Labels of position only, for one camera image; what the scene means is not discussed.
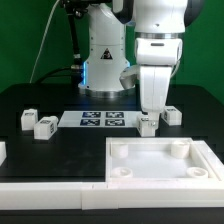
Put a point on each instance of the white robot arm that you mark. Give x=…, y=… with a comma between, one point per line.
x=133, y=41

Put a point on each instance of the white square tabletop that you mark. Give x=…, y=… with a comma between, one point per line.
x=142, y=159

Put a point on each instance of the white front fence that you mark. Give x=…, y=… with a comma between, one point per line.
x=89, y=196

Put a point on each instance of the white left fence piece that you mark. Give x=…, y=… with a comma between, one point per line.
x=2, y=152

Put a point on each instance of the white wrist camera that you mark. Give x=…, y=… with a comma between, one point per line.
x=158, y=52

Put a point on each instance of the white sheet with tags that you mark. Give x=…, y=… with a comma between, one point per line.
x=99, y=119

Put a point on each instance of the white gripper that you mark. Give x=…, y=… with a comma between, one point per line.
x=154, y=85

